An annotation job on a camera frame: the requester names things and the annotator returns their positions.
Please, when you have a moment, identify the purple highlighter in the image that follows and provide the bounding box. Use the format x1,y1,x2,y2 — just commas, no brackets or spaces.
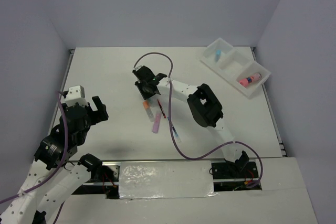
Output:
152,111,162,134

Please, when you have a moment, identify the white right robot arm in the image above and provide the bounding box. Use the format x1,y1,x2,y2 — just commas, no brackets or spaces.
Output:
132,66,248,177

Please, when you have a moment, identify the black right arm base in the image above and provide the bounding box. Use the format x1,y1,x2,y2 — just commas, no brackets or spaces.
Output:
208,151,261,192

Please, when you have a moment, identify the green highlighter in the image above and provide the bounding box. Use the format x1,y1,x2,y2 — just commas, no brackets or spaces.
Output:
148,98,156,106

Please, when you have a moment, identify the silver tape sheet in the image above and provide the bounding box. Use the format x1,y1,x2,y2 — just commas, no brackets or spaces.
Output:
119,161,216,199

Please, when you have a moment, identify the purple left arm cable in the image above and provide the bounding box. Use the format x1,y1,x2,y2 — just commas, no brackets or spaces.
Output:
0,90,70,224

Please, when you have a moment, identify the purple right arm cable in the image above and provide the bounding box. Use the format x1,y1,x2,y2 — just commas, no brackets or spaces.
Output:
132,52,264,189

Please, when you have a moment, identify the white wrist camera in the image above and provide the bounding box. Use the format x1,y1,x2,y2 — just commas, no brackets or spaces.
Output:
62,85,88,107
132,65,142,72

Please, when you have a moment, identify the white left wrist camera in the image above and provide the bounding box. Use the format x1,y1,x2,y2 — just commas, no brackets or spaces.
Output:
62,85,88,107

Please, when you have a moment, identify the blue highlighter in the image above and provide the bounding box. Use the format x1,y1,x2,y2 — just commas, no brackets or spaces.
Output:
215,49,222,62

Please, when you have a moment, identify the red pen refill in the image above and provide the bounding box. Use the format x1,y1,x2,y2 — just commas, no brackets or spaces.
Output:
157,99,166,119

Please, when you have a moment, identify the white three-compartment tray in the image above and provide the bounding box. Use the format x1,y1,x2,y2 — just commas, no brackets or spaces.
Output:
199,38,271,98

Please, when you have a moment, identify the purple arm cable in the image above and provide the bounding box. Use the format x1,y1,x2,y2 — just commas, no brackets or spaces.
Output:
132,52,264,189
0,90,70,224

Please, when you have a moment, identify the light blue pen refill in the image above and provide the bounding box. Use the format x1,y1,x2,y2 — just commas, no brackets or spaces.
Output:
167,117,182,143

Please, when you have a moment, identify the orange highlighter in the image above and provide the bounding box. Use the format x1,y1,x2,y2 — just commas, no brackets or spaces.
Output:
142,101,155,122

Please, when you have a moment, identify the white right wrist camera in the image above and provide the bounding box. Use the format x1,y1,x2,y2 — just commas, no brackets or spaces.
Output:
132,65,142,72

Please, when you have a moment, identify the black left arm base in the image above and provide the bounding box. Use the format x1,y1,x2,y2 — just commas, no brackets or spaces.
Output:
74,154,120,199

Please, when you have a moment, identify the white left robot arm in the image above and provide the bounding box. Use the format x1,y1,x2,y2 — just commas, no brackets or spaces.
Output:
1,94,109,223

